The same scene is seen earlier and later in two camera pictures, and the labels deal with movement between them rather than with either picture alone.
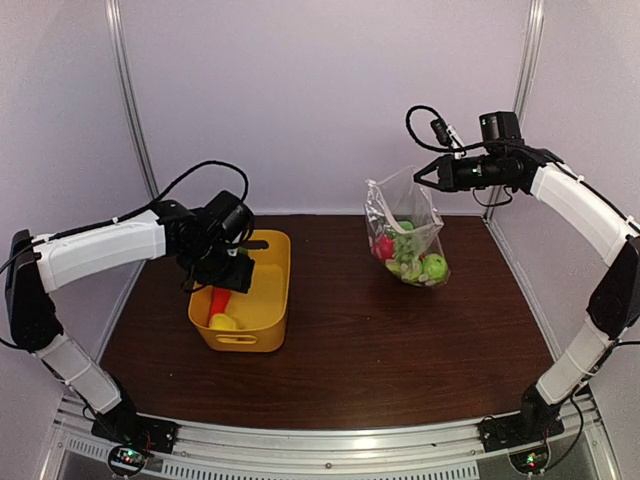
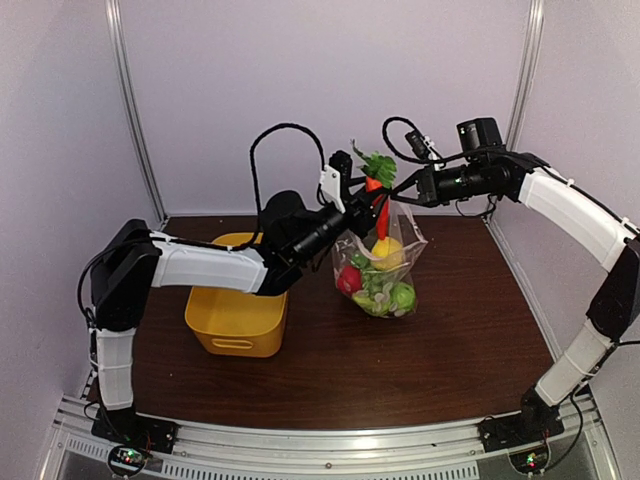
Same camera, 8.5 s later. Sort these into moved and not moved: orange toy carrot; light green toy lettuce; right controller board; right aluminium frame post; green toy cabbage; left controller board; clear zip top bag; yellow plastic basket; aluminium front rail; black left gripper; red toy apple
Moved: red toy apple; black left gripper; light green toy lettuce; green toy cabbage; orange toy carrot; clear zip top bag
Not moved: aluminium front rail; right aluminium frame post; left controller board; yellow plastic basket; right controller board
